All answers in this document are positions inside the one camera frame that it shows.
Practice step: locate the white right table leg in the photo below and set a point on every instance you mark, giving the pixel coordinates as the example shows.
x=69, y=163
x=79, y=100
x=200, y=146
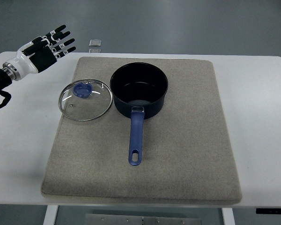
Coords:
x=228, y=216

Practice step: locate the white table leg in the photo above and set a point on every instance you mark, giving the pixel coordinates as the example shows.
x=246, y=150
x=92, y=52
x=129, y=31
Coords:
x=228, y=216
x=51, y=215

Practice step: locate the black table control panel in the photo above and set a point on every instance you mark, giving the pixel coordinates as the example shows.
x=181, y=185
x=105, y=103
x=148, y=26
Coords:
x=269, y=211

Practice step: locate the dark blue saucepan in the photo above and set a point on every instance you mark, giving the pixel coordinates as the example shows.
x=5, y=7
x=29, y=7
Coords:
x=139, y=90

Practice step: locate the glass pot lid blue knob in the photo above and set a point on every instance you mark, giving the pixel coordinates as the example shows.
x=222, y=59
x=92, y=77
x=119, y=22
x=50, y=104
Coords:
x=85, y=100

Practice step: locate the clear floor socket cover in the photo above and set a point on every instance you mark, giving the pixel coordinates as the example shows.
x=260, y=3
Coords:
x=95, y=43

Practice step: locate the metal base plate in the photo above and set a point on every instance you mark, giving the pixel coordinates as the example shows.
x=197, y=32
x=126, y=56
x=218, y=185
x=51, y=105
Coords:
x=101, y=219

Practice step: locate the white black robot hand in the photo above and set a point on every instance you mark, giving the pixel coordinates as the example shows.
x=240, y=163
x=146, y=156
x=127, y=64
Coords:
x=39, y=54

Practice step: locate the white left table leg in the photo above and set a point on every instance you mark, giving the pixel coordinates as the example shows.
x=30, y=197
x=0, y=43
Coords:
x=51, y=215

